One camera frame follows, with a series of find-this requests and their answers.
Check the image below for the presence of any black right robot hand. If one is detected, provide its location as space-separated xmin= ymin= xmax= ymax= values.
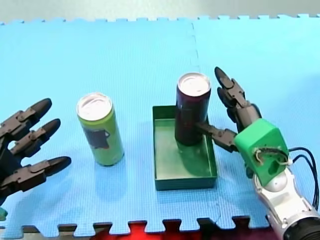
xmin=196 ymin=66 xmax=263 ymax=153

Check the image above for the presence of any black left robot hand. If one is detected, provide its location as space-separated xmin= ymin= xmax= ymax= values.
xmin=0 ymin=98 xmax=72 ymax=206

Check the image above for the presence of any dark purple drink can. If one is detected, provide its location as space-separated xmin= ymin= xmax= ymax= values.
xmin=174 ymin=72 xmax=212 ymax=147

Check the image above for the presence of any green drink can dark band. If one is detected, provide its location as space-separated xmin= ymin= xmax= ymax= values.
xmin=76 ymin=92 xmax=125 ymax=168

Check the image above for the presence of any shallow green tray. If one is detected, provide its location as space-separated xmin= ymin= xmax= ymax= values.
xmin=152 ymin=105 xmax=218 ymax=192

